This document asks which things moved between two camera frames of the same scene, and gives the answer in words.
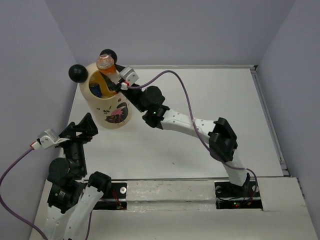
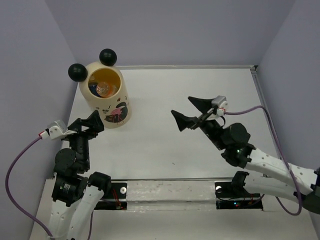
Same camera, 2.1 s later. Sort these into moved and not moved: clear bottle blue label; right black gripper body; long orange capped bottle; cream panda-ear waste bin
Moved: right black gripper body; long orange capped bottle
Not moved: cream panda-ear waste bin; clear bottle blue label
